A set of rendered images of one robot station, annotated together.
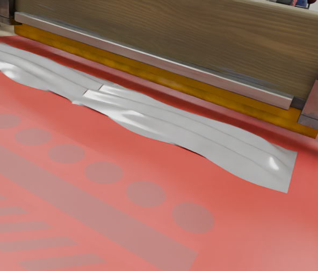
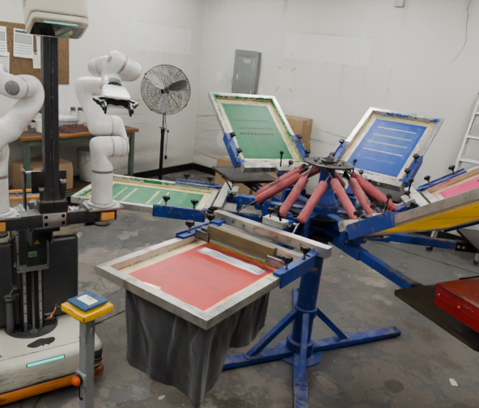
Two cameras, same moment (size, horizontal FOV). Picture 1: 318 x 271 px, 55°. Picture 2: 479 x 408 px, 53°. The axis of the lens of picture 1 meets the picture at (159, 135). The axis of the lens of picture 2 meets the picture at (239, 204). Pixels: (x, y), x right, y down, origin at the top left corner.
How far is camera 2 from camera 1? 195 cm
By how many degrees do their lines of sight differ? 14
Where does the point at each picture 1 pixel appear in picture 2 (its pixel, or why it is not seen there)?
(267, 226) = (252, 278)
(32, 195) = (223, 274)
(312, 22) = (266, 248)
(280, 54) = (263, 252)
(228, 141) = (252, 268)
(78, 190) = (228, 273)
